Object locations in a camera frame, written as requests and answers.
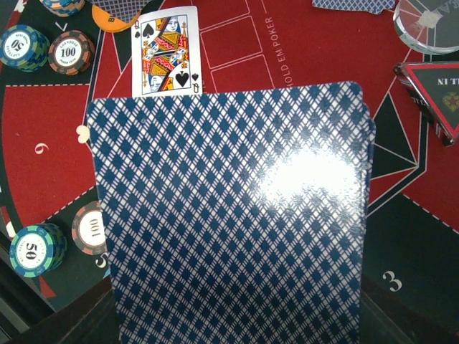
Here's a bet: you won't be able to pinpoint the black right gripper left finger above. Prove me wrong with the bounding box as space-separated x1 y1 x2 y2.
10 286 120 343

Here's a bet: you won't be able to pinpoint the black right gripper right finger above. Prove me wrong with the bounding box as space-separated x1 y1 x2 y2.
360 275 458 343

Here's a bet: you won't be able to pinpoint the brown chip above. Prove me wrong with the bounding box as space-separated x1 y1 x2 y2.
72 201 107 255
48 30 95 75

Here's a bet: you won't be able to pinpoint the green chips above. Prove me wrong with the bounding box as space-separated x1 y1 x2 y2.
9 223 67 278
1 24 50 72

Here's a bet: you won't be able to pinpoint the grey card deck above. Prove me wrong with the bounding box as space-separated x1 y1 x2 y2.
87 81 376 343

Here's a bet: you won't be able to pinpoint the black triangular token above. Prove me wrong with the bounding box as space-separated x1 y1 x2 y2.
394 61 458 146

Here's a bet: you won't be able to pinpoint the queen of spades card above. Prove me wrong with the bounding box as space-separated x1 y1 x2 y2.
131 6 203 97

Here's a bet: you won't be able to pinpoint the clear round dealer puck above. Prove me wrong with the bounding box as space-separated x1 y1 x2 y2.
393 0 458 55

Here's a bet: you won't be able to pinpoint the orange round button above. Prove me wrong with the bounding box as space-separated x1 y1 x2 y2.
92 4 141 33

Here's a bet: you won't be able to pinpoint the blue white chips seat seven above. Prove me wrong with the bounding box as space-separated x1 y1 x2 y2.
40 0 85 17

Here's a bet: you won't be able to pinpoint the round red black poker mat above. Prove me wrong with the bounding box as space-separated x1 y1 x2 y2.
1 1 458 327

